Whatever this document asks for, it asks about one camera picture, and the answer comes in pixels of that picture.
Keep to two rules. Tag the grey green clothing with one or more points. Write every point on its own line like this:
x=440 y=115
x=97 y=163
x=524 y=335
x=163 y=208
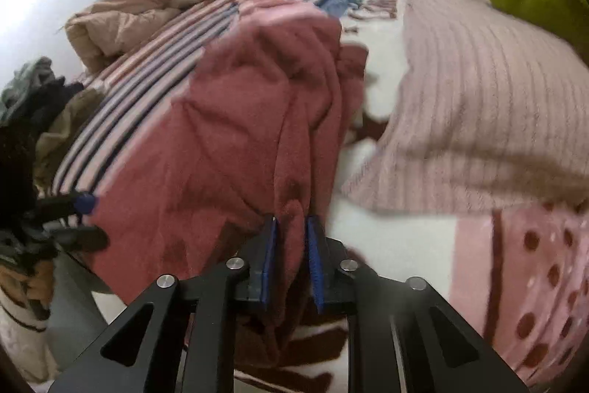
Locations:
x=25 y=82

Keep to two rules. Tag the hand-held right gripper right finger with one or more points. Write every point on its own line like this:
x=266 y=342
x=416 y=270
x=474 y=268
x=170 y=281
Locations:
x=317 y=266

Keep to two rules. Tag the pink garment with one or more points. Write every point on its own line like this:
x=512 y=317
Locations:
x=280 y=8

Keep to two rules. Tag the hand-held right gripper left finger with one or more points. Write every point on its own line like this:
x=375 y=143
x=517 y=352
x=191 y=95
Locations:
x=268 y=264

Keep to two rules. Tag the striped fleece blanket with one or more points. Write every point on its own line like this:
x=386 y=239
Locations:
x=152 y=52

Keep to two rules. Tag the beige ribbed comforter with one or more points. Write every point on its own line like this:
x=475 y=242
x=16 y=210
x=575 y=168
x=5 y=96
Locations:
x=133 y=11

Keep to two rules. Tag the dark clothing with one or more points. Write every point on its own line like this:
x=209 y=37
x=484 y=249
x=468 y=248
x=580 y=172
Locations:
x=41 y=103

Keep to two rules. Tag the olive knit sweater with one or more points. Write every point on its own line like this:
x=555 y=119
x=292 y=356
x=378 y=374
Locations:
x=64 y=130

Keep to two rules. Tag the person's left forearm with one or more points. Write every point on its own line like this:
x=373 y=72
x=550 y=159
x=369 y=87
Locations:
x=20 y=328

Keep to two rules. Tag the pink polka dot cloth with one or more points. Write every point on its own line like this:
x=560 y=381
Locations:
x=529 y=282

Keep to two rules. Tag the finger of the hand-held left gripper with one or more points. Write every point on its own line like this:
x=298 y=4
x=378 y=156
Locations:
x=83 y=237
x=83 y=203

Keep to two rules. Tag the red fleece garment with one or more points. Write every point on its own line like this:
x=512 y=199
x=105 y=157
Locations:
x=230 y=126

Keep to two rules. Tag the pink ribbed pillow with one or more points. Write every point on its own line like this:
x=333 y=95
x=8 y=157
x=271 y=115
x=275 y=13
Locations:
x=469 y=98

